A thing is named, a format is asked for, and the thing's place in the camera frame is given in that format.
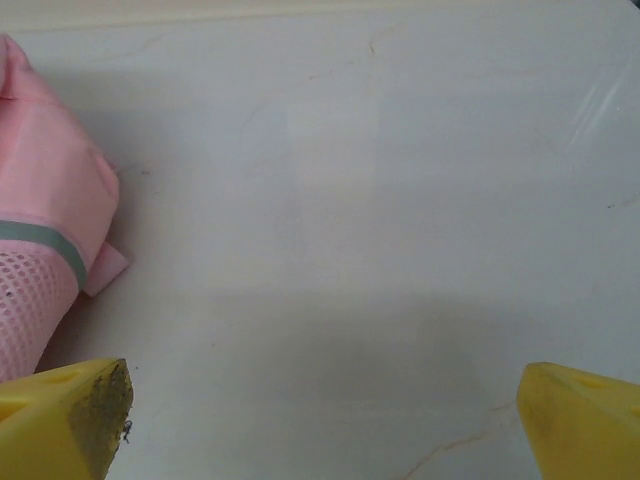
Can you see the pink student backpack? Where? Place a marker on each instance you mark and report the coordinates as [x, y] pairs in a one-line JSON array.
[[50, 175]]

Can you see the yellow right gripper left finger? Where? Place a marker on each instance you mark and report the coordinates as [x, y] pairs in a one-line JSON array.
[[45, 425]]

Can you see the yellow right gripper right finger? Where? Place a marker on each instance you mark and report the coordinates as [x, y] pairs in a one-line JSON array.
[[590, 430]]

